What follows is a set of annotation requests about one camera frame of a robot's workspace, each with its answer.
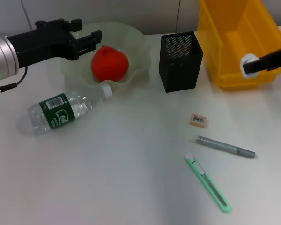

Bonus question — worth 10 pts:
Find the black mesh pen holder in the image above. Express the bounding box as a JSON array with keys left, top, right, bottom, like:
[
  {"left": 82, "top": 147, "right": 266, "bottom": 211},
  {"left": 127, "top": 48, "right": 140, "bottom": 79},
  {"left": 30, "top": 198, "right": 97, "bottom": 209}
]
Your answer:
[{"left": 158, "top": 31, "right": 204, "bottom": 94}]

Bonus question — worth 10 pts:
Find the clear green-label water bottle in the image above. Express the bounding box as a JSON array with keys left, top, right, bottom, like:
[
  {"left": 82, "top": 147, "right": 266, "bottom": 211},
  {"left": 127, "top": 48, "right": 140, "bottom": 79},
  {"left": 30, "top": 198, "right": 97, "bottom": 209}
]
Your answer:
[{"left": 27, "top": 83, "right": 113, "bottom": 136}]

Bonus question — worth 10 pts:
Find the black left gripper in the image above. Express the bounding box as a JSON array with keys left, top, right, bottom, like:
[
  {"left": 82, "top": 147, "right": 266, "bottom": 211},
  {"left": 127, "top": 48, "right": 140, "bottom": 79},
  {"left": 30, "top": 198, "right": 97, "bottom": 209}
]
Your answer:
[{"left": 7, "top": 18, "right": 102, "bottom": 69}]

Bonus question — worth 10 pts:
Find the green utility knife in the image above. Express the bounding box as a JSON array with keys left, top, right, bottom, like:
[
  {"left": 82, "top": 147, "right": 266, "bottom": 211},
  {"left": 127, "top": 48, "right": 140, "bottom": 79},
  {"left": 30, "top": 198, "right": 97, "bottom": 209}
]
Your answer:
[{"left": 184, "top": 152, "right": 232, "bottom": 214}]

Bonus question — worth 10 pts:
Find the grey marker pen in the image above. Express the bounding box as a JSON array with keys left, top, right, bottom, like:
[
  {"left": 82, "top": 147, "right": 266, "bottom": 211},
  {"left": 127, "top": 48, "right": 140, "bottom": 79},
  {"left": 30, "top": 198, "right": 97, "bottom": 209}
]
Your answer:
[{"left": 189, "top": 135, "right": 256, "bottom": 159}]

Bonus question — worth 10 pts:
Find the pale green wavy fruit plate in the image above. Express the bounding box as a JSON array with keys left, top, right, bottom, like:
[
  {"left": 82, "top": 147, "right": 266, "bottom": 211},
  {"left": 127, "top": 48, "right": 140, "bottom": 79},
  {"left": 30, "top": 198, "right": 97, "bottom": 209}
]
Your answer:
[{"left": 60, "top": 21, "right": 152, "bottom": 91}]

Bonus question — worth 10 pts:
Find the white paper ball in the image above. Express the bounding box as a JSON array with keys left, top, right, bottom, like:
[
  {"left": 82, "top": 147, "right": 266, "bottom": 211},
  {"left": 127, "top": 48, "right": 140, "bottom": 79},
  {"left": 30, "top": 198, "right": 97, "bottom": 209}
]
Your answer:
[{"left": 240, "top": 53, "right": 260, "bottom": 79}]

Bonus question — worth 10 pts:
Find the yellow plastic bin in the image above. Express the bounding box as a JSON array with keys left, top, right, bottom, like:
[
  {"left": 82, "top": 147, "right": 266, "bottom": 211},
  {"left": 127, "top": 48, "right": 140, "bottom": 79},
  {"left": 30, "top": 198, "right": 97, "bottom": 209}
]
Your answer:
[{"left": 196, "top": 0, "right": 281, "bottom": 91}]

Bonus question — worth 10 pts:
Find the beige eraser with barcode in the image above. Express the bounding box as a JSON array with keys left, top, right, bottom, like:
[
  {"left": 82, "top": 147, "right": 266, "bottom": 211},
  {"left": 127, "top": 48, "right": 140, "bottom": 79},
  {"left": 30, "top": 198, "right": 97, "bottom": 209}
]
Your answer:
[{"left": 188, "top": 113, "right": 208, "bottom": 128}]

